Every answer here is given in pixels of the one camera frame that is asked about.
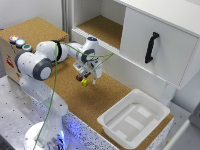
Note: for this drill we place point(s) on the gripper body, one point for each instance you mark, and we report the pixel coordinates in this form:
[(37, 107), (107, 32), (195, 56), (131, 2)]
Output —
[(87, 65)]

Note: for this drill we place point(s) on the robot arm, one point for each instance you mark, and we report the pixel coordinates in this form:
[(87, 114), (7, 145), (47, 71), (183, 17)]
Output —
[(33, 65)]

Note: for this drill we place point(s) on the yellow block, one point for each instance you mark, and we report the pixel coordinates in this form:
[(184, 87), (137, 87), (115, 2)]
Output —
[(84, 82)]

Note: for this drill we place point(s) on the purple block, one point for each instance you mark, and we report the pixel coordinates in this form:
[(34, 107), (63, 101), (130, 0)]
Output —
[(79, 78)]

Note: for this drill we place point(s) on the white cabinet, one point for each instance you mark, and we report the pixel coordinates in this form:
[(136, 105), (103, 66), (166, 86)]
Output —
[(100, 30)]

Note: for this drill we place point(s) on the white plastic box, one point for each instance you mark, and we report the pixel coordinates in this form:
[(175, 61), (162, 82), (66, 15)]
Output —
[(133, 121)]

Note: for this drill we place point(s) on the green button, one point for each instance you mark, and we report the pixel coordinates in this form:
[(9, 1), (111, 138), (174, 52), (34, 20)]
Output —
[(27, 47)]

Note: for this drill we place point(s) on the blue button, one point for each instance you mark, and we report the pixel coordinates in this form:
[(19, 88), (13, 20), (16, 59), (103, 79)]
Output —
[(20, 42)]

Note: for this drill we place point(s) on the red button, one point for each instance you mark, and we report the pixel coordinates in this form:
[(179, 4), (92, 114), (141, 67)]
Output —
[(13, 38)]

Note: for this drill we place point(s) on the white sliding door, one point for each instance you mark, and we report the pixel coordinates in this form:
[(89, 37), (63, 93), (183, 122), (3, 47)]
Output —
[(173, 50)]

